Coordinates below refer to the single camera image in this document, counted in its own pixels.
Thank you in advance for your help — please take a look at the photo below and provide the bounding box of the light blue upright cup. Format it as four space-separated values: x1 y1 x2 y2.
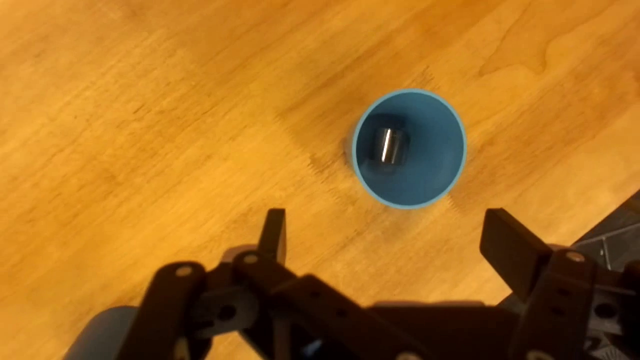
349 88 468 209

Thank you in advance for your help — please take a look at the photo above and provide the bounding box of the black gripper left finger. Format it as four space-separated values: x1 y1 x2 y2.
117 208 429 360

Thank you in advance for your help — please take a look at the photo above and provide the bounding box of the small metal cylinder object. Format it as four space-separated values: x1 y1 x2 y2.
376 127 405 166

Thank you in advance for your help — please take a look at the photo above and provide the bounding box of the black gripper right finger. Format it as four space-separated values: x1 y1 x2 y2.
480 208 640 360

